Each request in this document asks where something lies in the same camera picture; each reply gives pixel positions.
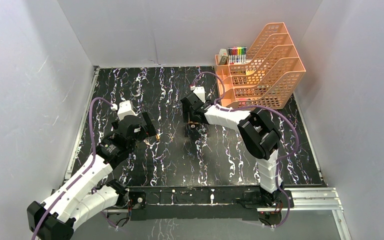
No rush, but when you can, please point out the large brass padlock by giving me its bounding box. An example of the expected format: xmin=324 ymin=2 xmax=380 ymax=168
xmin=188 ymin=122 xmax=198 ymax=129

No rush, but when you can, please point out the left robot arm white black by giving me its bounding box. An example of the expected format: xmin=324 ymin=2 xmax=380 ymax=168
xmin=27 ymin=112 xmax=157 ymax=240

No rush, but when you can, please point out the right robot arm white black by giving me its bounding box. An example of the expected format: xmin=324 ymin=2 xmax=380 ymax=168
xmin=181 ymin=93 xmax=283 ymax=207

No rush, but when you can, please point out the grey eraser box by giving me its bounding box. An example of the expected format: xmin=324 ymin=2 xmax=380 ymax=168
xmin=217 ymin=48 xmax=229 ymax=65

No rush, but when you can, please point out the coloured marker pen set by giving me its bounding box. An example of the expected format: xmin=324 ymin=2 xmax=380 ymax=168
xmin=227 ymin=46 xmax=247 ymax=65

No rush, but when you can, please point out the orange plastic file organizer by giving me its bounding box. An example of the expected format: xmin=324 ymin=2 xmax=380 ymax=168
xmin=215 ymin=22 xmax=306 ymax=109

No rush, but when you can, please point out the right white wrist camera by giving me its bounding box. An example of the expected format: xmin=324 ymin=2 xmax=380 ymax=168
xmin=190 ymin=85 xmax=206 ymax=102

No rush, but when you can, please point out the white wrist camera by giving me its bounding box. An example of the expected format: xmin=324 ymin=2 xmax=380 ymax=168
xmin=190 ymin=85 xmax=206 ymax=102
xmin=110 ymin=100 xmax=137 ymax=121

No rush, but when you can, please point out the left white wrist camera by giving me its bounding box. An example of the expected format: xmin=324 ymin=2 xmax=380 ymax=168
xmin=110 ymin=100 xmax=137 ymax=121

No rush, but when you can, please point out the aluminium left side rail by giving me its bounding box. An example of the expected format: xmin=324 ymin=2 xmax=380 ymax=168
xmin=62 ymin=65 xmax=100 ymax=183

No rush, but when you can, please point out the aluminium rail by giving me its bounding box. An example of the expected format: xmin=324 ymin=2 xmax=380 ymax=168
xmin=62 ymin=65 xmax=100 ymax=183
xmin=46 ymin=187 xmax=344 ymax=214

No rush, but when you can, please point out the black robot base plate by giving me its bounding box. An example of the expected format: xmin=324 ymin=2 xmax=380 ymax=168
xmin=129 ymin=185 xmax=294 ymax=225

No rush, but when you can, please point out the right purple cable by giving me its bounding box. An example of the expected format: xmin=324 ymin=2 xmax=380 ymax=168
xmin=191 ymin=71 xmax=300 ymax=229

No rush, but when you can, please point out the aluminium front rail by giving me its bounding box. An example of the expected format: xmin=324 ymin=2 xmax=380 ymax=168
xmin=46 ymin=187 xmax=344 ymax=214

